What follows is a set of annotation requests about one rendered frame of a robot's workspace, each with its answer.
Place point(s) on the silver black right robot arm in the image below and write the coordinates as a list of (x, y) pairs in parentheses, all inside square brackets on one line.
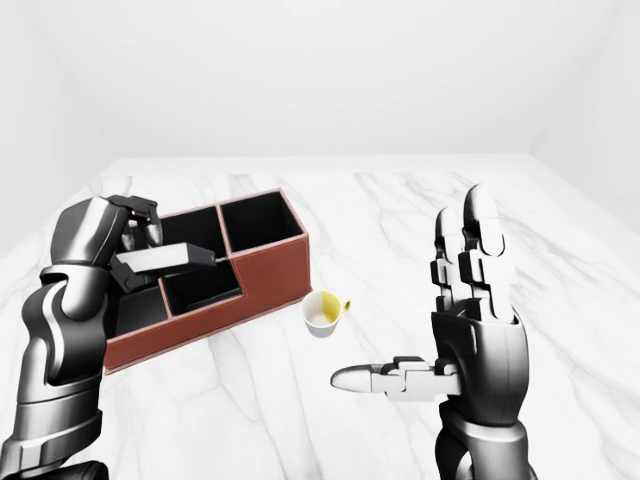
[(482, 450)]

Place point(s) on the white and yellow mug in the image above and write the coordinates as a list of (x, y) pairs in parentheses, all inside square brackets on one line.
[(322, 314)]

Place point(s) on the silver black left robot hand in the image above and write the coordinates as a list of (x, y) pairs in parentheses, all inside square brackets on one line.
[(82, 232)]

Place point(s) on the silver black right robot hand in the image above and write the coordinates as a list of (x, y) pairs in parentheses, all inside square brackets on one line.
[(492, 360)]

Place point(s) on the red-brown desk caddy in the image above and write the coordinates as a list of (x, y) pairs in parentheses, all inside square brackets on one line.
[(240, 280)]

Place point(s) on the white book with dark cover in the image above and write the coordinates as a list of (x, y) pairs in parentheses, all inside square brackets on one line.
[(160, 257)]

